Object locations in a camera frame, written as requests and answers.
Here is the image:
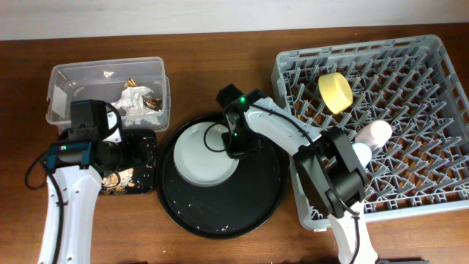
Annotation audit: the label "grey round plate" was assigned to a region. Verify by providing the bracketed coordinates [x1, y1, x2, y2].
[173, 122, 239, 187]

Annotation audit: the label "white paper waste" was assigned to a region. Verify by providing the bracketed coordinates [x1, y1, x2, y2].
[111, 78, 163, 126]

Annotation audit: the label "yellow bowl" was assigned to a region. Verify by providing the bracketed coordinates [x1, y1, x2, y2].
[318, 73, 353, 114]

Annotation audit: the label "blue cup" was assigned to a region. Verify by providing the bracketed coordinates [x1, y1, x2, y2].
[352, 142, 372, 167]

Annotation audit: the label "pink cup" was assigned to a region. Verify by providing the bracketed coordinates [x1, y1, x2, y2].
[355, 120, 393, 151]

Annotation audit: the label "food scraps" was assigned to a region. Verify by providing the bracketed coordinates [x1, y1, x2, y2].
[101, 168, 136, 195]

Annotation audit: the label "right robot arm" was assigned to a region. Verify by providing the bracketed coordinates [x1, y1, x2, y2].
[216, 85, 379, 263]

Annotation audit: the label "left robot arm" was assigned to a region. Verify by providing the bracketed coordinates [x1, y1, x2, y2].
[38, 129, 156, 263]

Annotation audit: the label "clear plastic waste bin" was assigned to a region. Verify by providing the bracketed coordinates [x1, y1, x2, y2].
[46, 56, 171, 132]

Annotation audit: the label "grey dishwasher rack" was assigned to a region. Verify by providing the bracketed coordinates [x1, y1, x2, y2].
[271, 35, 468, 221]

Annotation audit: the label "black rectangular tray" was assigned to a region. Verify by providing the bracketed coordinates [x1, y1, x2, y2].
[54, 126, 158, 195]

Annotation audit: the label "round black serving tray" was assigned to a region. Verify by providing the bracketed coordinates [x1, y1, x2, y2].
[155, 112, 289, 239]

